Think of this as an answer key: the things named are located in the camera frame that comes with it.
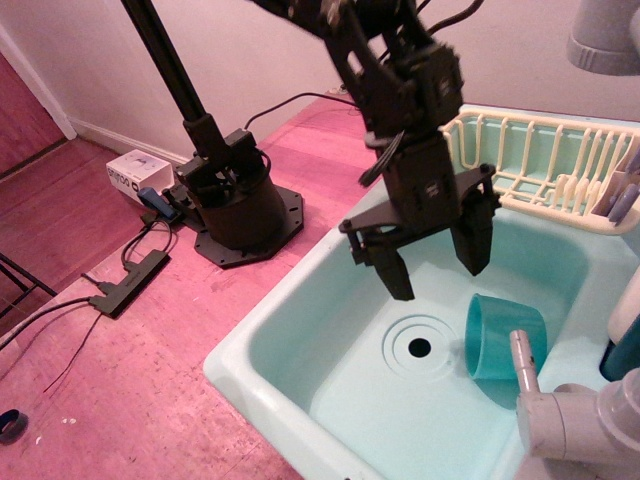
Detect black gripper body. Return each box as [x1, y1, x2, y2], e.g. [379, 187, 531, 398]
[339, 133, 497, 249]

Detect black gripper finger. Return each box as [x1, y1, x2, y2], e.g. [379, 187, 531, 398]
[351, 234, 415, 301]
[451, 191, 498, 276]

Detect teal plastic cup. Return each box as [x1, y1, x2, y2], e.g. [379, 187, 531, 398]
[465, 294, 548, 410]

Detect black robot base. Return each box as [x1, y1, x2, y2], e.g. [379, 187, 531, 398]
[175, 129, 304, 269]

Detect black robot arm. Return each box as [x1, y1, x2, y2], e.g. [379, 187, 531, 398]
[124, 1, 499, 301]

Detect cream dish drying rack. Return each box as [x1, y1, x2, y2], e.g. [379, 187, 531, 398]
[441, 108, 639, 235]

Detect mint green toy sink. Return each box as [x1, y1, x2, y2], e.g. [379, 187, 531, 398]
[204, 205, 639, 479]

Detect purple utensils in holder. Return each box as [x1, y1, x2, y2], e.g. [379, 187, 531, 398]
[606, 153, 639, 225]

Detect teal soap bottle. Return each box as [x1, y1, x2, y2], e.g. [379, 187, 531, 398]
[600, 270, 639, 381]

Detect grey toy faucet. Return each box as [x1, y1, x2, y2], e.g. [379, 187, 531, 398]
[510, 330, 639, 472]

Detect grey overhead pipe fitting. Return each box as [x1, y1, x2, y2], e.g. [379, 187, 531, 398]
[566, 0, 639, 76]

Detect white cardboard box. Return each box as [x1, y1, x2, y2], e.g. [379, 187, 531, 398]
[106, 150, 175, 204]

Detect black usb hub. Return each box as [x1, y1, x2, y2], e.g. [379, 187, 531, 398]
[88, 249, 171, 319]

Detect black tape roll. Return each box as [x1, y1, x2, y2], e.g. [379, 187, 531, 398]
[0, 409, 29, 445]

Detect black power cable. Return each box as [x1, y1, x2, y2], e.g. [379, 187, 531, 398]
[244, 91, 357, 131]

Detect blue clamp handle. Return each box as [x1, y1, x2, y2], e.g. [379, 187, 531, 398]
[137, 187, 179, 221]

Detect black metal stand frame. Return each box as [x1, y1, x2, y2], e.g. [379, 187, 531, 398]
[1, 254, 58, 317]

